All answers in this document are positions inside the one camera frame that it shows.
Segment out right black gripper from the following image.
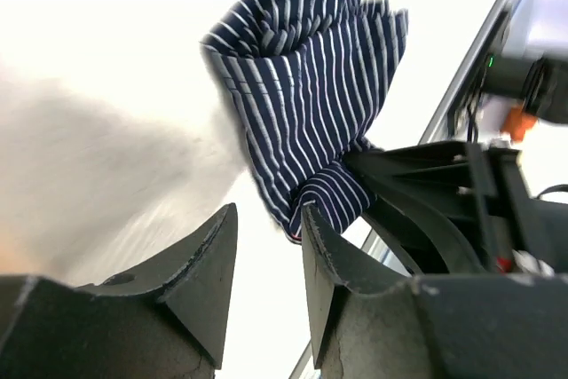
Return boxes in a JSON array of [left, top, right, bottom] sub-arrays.
[[343, 141, 567, 273]]

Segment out aluminium frame rail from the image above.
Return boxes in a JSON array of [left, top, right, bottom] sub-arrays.
[[288, 0, 560, 379]]

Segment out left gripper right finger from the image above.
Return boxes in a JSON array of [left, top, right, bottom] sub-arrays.
[[302, 206, 567, 378]]

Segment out navy striped underwear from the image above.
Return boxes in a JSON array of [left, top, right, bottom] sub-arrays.
[[202, 0, 408, 243]]

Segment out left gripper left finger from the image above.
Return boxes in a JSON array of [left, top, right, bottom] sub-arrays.
[[1, 204, 238, 378]]

